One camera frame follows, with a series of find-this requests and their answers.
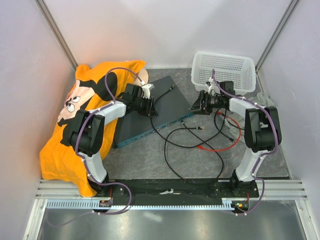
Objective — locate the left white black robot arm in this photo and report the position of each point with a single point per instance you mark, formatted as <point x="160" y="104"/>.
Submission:
<point x="87" y="133"/>

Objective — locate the white slotted cable duct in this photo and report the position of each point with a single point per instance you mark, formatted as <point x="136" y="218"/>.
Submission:
<point x="224" y="204"/>

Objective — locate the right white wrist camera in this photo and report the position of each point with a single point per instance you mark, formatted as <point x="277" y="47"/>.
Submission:
<point x="211" y="88"/>

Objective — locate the peach fabric hat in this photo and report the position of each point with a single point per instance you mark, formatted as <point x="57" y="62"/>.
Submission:
<point x="143" y="74"/>

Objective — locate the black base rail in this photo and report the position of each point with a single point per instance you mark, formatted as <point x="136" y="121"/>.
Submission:
<point x="170" y="190"/>

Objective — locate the grey cloth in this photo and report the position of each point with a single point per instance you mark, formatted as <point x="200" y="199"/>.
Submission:
<point x="261" y="99"/>

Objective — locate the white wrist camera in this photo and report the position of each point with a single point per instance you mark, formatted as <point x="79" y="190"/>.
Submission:
<point x="211" y="88"/>
<point x="146" y="89"/>

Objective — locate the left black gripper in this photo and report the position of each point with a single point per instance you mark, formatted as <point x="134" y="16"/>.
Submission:
<point x="150" y="109"/>

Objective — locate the dark blue network switch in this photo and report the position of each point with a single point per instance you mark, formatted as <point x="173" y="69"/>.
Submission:
<point x="170" y="107"/>

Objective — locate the orange mickey mouse cloth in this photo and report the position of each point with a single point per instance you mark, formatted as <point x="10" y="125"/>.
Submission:
<point x="94" y="87"/>

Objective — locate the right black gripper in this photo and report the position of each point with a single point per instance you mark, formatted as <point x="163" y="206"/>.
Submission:
<point x="196" y="106"/>

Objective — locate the white plastic basket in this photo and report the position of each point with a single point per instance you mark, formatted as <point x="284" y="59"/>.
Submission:
<point x="238" y="69"/>

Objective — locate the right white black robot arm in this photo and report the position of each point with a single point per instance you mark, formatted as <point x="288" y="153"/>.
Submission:
<point x="262" y="133"/>

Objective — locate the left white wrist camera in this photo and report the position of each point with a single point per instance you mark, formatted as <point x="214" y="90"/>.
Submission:
<point x="146" y="89"/>

